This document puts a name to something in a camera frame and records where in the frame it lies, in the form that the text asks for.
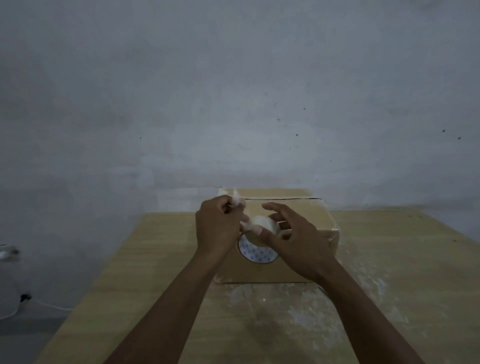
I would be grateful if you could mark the person's left forearm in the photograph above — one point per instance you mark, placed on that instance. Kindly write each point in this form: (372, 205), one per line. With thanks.
(165, 315)

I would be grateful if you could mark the brown cardboard box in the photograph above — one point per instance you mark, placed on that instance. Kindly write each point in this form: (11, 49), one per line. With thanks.
(262, 273)

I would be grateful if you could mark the clear tape roll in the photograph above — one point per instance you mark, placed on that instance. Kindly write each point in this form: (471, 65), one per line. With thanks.
(258, 253)

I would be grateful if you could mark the person's left hand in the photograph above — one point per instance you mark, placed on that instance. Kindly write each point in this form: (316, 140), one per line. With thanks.
(217, 228)

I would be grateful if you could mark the person's right hand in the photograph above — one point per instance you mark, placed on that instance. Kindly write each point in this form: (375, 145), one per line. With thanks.
(300, 243)

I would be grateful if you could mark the person's right forearm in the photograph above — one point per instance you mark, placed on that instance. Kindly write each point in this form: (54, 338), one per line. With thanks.
(363, 318)

